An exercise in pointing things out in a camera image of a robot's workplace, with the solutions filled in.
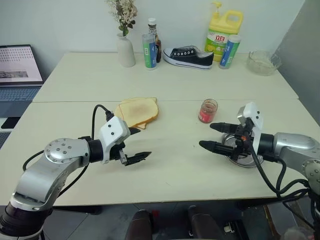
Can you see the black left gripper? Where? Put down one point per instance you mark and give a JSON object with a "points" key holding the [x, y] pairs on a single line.
{"points": [[120, 152]]}

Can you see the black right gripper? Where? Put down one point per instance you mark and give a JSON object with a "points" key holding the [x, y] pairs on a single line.
{"points": [[242, 148]]}

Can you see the toast bread slice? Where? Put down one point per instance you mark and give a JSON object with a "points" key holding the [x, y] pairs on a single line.
{"points": [[137, 110], [142, 125]]}

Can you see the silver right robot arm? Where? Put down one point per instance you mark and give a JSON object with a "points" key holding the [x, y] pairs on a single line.
{"points": [[292, 145]]}

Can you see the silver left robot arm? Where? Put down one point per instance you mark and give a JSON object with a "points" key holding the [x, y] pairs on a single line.
{"points": [[62, 152]]}

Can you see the glass jar of red jam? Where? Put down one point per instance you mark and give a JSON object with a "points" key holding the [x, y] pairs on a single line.
{"points": [[207, 115]]}

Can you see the round metal plate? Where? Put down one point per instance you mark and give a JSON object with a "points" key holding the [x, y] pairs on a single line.
{"points": [[243, 163]]}

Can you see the dark rounded shape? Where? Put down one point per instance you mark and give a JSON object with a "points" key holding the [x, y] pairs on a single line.
{"points": [[140, 225], [202, 225]]}

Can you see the clear glass bowl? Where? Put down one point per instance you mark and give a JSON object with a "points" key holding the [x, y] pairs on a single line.
{"points": [[261, 65]]}

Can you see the black white canvas sneaker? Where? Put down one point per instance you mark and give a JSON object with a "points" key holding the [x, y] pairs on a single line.
{"points": [[192, 58]]}

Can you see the green blue tube canister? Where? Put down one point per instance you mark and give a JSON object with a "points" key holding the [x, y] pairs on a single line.
{"points": [[149, 53], [228, 53]]}

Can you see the small white object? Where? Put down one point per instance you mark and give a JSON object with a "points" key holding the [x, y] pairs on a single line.
{"points": [[227, 228]]}

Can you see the white ceramic vase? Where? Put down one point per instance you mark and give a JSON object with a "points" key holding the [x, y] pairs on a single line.
{"points": [[126, 53]]}

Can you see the yellow detergent pump bottle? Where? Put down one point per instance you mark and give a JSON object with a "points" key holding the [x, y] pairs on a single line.
{"points": [[220, 27]]}

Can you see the dark sauce bottle white cap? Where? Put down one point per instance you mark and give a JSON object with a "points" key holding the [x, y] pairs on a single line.
{"points": [[153, 27]]}

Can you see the black smartphone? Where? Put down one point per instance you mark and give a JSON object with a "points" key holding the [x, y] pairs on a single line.
{"points": [[10, 123]]}

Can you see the dried flower bunch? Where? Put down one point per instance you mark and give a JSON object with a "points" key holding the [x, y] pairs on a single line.
{"points": [[123, 15]]}

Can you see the grey flat pad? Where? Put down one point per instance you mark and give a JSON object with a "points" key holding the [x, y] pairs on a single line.
{"points": [[3, 138]]}

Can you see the open grey laptop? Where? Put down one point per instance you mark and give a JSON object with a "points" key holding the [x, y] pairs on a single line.
{"points": [[17, 65]]}

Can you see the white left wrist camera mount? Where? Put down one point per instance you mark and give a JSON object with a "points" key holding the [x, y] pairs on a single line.
{"points": [[113, 128]]}

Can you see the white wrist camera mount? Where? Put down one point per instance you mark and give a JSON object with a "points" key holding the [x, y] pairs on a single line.
{"points": [[253, 112], [113, 128]]}

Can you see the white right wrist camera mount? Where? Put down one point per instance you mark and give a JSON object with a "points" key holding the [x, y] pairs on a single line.
{"points": [[253, 112]]}

